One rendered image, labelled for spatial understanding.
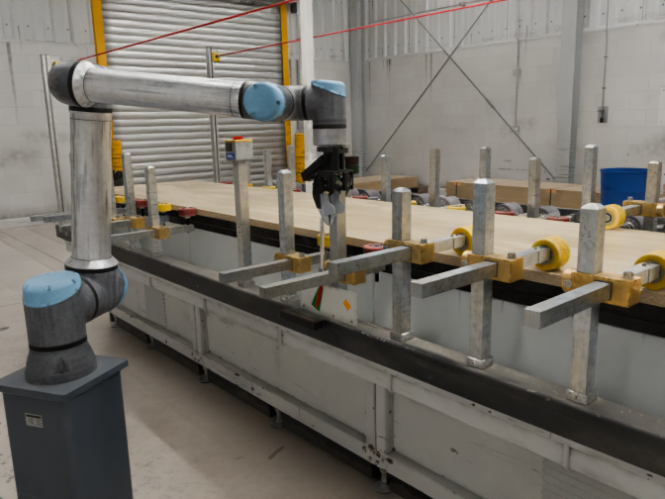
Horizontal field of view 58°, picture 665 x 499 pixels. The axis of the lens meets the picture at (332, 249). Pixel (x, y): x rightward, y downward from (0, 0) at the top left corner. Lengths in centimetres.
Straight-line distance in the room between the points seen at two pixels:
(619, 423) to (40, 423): 142
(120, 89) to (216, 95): 25
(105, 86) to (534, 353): 127
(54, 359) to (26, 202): 749
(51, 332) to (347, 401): 106
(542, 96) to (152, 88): 837
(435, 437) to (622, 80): 754
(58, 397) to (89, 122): 74
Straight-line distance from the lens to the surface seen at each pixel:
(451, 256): 171
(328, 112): 157
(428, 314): 183
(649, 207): 238
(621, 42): 916
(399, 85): 1140
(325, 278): 167
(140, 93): 161
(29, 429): 189
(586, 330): 130
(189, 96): 155
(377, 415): 212
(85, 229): 188
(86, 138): 184
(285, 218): 191
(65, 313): 178
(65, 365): 181
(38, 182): 926
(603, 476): 143
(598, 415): 132
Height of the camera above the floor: 127
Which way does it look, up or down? 12 degrees down
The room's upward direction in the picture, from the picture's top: 1 degrees counter-clockwise
